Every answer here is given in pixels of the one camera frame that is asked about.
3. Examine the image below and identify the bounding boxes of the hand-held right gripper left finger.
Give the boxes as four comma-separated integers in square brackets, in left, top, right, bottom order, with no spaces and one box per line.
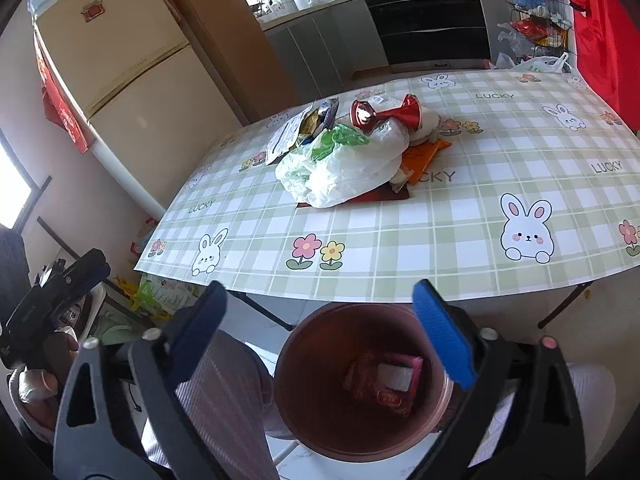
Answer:
[52,280,281,480]

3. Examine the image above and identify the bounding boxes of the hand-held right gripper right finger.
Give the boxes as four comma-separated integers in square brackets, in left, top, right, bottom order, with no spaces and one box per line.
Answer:
[412,279,588,480]

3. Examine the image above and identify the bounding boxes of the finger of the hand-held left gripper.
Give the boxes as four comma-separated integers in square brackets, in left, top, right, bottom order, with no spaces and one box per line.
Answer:
[55,249,112,293]

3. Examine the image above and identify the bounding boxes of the brown round waste bin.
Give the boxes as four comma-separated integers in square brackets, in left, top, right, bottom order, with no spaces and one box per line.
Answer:
[272,302,468,463]

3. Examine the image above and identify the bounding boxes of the dark red packet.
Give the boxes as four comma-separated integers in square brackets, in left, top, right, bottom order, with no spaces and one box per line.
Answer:
[297,182,411,207]

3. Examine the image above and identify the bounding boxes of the orange packet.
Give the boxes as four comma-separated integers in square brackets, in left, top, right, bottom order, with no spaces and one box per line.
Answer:
[400,139,453,186]

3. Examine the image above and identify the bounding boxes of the white plastic bag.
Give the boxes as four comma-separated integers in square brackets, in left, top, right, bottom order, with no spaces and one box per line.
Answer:
[275,120,411,208]

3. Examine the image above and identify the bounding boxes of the white printed packet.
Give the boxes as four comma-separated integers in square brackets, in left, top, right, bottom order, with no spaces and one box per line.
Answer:
[265,107,321,166]

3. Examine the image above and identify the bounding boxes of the white tissue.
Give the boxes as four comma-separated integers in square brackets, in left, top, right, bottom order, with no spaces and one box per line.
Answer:
[410,110,443,147]

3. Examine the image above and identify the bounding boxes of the green plastic wrapper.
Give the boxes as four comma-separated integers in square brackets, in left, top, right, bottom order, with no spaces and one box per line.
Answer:
[300,124,373,161]

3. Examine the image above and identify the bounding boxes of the gold foil wrapper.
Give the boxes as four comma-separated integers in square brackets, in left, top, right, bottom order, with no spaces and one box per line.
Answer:
[300,110,326,146]

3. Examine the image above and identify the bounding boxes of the red foil wrapper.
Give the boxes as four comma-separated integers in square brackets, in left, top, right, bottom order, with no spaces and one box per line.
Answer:
[350,94,423,133]

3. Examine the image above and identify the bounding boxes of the person's left hand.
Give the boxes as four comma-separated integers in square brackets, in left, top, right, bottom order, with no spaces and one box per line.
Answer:
[9,327,81,430]

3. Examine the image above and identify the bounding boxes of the colourful printed carton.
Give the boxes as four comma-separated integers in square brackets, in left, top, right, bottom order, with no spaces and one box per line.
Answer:
[132,272,201,321]

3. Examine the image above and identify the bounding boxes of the red packet with white label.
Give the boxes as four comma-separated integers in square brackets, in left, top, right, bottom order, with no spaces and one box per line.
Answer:
[342,350,426,416]

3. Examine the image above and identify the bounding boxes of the green checked bunny tablecloth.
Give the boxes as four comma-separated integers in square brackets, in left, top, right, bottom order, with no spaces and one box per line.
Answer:
[132,69,640,306]

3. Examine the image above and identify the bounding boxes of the person's right leg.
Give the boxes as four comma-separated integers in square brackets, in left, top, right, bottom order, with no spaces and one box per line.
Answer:
[470,362,618,466]

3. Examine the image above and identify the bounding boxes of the red hanging banner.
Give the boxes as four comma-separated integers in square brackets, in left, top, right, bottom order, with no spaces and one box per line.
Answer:
[34,32,90,153]

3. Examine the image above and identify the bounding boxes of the beige fridge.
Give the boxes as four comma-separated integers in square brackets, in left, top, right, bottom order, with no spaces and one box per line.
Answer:
[32,0,246,216]

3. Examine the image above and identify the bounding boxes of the white bag with green print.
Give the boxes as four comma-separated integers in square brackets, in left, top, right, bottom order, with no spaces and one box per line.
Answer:
[515,51,573,74]

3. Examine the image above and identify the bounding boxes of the clear plastic bag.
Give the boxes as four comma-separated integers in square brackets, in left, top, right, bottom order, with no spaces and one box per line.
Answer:
[496,22,531,68]

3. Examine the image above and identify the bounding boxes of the grey kitchen base cabinets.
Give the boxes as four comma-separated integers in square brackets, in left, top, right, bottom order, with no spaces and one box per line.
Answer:
[262,2,391,101]

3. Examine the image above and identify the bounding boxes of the black integrated stove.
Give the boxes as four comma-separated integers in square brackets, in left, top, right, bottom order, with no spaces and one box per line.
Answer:
[362,0,493,73]

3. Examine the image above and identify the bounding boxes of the red apron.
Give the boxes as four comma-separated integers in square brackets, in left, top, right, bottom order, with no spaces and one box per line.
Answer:
[560,0,640,136]

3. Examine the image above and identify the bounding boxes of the wooden door frame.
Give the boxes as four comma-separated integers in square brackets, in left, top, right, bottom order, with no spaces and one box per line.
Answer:
[150,0,301,121]

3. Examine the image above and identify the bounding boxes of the wire rack with snacks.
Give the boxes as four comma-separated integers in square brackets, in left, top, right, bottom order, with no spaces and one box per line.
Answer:
[495,0,576,68]

